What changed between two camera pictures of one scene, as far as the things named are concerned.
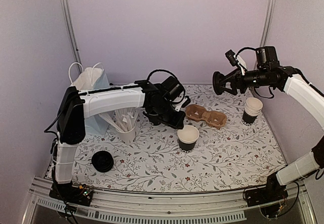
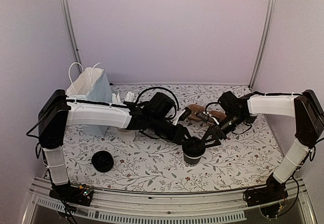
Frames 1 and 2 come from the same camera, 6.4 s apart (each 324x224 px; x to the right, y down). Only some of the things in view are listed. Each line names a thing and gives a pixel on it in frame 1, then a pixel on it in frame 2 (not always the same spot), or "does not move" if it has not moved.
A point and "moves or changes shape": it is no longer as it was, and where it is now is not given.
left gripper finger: [180, 126] -> [188, 144]
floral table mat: [226, 140] does not move
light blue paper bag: [92, 78] does not move
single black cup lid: [218, 82] -> [193, 146]
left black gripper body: [167, 117] -> [176, 137]
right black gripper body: [243, 86] -> [221, 134]
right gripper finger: [230, 75] -> [206, 135]
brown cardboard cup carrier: [197, 113] does not move
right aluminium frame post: [269, 14] does not move
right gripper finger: [234, 91] -> [217, 143]
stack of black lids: [103, 161] does not move
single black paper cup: [188, 136] moves or changes shape
